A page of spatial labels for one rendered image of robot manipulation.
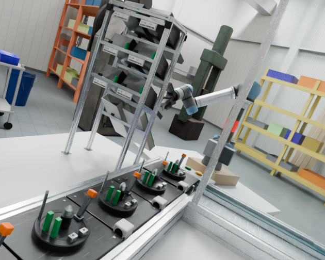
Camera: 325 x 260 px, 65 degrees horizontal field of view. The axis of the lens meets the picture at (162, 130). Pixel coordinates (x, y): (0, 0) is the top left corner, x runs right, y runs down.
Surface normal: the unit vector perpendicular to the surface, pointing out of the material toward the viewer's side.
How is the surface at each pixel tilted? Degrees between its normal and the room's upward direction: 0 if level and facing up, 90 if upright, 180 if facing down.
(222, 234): 90
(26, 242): 0
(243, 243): 90
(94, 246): 0
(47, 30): 90
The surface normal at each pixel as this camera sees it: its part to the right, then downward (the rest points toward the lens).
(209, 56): -0.55, -0.02
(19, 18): 0.54, 0.38
